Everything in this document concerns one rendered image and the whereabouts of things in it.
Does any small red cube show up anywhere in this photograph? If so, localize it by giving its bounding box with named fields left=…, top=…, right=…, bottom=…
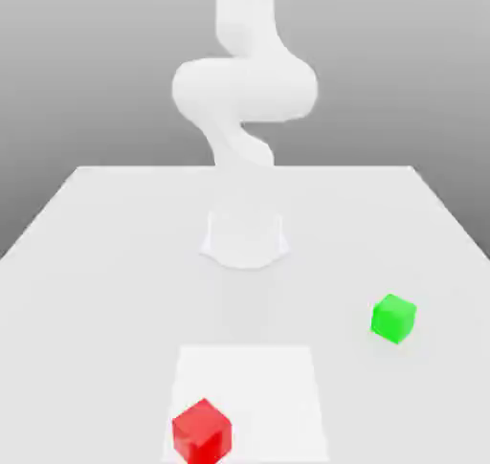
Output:
left=171, top=397, right=234, bottom=464

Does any small green cube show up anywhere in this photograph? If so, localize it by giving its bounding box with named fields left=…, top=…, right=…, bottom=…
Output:
left=369, top=293, right=418, bottom=345

